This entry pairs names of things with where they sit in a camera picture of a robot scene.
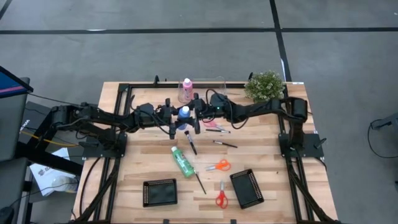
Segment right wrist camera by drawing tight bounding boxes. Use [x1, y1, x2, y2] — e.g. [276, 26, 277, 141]
[210, 93, 229, 112]

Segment black equipment case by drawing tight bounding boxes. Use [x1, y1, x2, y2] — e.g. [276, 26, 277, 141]
[19, 101, 53, 146]

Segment blue paint bottle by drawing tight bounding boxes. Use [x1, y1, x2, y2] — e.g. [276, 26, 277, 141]
[177, 105, 192, 131]

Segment white-flowered plant in black pot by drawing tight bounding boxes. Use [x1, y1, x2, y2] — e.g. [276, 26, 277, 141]
[243, 70, 286, 104]

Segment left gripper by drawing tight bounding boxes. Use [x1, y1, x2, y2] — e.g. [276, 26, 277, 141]
[154, 98, 187, 140]

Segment green paint bottle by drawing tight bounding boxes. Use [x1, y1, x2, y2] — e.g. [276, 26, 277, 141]
[170, 146, 196, 179]

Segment black floor cable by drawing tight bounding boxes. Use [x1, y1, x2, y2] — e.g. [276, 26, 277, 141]
[368, 118, 398, 159]

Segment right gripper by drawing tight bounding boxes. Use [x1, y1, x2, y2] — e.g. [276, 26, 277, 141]
[185, 92, 215, 135]

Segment clear plastic bin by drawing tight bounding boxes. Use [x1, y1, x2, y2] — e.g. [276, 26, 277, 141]
[177, 75, 227, 104]

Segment red scissors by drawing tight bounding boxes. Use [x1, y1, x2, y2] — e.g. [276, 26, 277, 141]
[215, 180, 229, 210]

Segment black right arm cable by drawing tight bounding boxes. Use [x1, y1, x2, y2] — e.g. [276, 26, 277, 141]
[205, 88, 249, 130]

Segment blue-screen monitor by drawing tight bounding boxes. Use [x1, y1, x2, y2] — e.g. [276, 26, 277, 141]
[0, 65, 34, 99]

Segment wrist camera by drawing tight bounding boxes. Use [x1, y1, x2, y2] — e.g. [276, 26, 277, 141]
[136, 102, 155, 121]
[210, 93, 229, 112]

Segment yellow cable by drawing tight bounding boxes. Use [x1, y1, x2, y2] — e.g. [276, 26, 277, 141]
[20, 129, 78, 147]

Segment black slotted plastic basket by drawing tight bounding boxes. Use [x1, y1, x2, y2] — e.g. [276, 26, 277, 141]
[142, 178, 178, 208]
[229, 168, 265, 210]

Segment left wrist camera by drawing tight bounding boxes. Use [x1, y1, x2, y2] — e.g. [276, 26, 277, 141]
[136, 102, 155, 121]

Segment orange scissors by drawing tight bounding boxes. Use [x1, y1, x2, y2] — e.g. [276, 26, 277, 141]
[205, 159, 232, 172]

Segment black aluminium rig frame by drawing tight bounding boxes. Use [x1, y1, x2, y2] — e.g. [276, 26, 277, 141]
[71, 74, 343, 224]

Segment pink paint bottle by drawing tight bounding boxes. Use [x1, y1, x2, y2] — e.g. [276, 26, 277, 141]
[182, 77, 194, 101]

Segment white printed paper sheet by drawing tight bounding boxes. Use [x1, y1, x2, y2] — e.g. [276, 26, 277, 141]
[29, 147, 79, 197]

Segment pink scissors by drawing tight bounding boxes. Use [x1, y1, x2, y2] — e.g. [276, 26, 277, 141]
[203, 120, 226, 131]

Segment grey chair base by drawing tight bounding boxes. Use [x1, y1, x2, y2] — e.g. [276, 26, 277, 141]
[369, 111, 398, 131]

